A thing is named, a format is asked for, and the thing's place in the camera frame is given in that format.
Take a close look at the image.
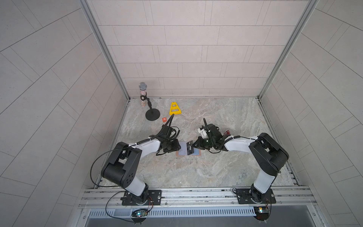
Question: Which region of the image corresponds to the glass bottle with grey cap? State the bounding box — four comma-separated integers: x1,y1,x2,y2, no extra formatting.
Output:
139,82,147,107

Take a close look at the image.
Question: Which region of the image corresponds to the dark card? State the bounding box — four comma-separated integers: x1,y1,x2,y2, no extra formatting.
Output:
186,141,194,155

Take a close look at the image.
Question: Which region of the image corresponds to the black round-base stand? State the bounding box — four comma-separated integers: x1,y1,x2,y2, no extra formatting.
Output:
140,95,160,121

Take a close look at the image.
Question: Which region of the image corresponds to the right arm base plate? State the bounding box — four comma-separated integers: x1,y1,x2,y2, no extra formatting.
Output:
232,188,276,204

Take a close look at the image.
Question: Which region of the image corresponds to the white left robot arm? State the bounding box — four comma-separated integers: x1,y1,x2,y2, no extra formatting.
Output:
101,114,181,204

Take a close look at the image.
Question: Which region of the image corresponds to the yellow triangular stand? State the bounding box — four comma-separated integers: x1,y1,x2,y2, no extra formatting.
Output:
169,102,182,115

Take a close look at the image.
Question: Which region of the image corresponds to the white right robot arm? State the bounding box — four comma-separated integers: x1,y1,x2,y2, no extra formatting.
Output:
193,119,289,203

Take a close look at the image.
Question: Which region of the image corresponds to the aluminium mounting rail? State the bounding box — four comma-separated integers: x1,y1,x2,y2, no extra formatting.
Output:
76,186,317,209

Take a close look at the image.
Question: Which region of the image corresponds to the white vent grille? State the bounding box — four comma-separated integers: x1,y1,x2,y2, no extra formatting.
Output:
148,207,256,218

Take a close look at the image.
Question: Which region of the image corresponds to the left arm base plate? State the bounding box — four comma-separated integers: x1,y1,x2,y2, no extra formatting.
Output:
121,189,162,206

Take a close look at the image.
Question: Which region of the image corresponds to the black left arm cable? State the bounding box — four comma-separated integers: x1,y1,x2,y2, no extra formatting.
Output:
89,144,134,223

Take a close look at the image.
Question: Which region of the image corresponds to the left green circuit board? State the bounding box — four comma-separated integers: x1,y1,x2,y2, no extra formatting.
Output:
131,209,148,223

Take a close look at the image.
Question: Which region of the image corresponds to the right circuit board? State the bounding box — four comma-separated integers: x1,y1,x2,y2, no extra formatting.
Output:
253,207,270,221

